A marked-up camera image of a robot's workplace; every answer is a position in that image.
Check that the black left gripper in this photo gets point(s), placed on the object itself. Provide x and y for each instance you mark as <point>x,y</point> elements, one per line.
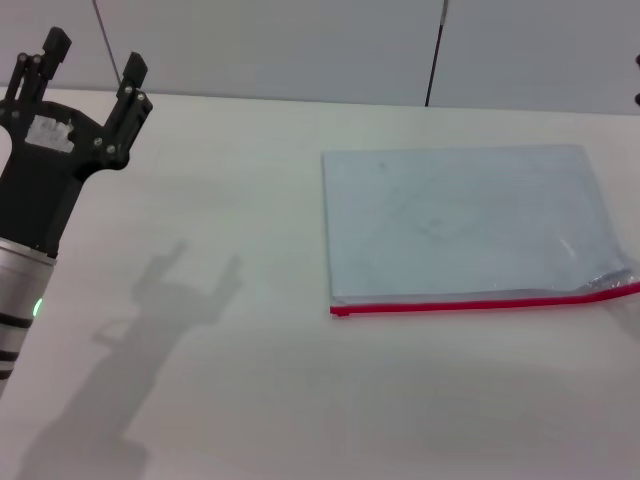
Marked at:
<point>35,185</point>

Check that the thin black pole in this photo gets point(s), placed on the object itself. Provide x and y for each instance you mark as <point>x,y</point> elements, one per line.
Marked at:
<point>436,55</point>

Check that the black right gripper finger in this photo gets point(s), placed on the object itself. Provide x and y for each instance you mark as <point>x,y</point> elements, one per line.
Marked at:
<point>638,60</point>

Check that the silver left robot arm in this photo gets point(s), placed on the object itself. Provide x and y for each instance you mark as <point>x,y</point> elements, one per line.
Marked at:
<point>17,295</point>

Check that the clear document bag red zipper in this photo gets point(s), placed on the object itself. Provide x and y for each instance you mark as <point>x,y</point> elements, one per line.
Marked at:
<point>460,220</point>

